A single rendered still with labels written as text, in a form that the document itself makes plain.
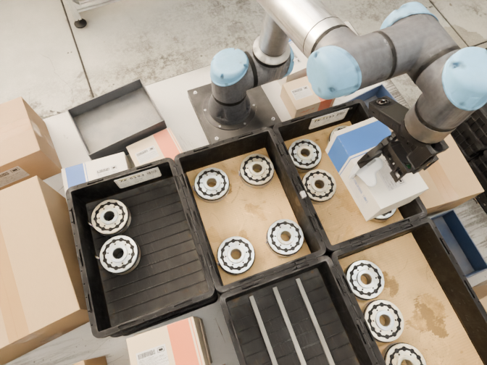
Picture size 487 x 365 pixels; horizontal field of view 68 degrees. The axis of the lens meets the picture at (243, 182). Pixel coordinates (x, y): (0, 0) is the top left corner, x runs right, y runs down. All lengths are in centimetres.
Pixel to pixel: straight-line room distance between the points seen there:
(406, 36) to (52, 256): 93
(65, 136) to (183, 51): 127
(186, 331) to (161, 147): 60
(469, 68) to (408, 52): 8
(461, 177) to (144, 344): 100
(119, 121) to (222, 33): 142
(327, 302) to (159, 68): 184
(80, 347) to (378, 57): 106
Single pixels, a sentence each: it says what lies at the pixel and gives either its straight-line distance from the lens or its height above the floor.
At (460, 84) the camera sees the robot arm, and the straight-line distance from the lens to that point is 57.
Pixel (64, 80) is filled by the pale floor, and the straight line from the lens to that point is 256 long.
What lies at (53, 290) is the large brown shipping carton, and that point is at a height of 90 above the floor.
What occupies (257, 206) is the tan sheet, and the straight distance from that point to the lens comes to 107.
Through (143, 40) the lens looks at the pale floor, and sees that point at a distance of 262.
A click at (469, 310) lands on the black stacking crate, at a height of 89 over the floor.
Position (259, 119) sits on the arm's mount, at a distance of 129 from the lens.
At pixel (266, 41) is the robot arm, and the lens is 110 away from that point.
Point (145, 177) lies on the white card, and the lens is 107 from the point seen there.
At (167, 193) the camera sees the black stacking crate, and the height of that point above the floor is 83.
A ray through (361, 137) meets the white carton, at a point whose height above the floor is 114.
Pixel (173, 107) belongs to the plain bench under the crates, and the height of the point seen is 70.
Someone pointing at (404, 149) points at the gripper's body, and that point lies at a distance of 74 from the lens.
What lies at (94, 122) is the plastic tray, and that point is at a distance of 136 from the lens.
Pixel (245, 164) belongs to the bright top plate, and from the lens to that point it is 108.
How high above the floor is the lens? 184
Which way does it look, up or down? 68 degrees down
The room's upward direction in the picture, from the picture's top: 3 degrees clockwise
